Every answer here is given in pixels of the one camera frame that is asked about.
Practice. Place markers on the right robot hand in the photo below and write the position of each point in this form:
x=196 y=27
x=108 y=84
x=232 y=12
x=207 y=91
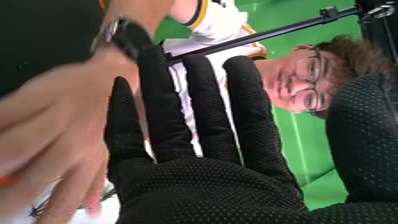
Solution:
x=207 y=190

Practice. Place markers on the person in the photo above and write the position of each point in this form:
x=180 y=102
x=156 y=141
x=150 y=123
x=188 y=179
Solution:
x=54 y=110

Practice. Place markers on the black stand pole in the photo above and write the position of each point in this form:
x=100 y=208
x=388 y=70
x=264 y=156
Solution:
x=278 y=31

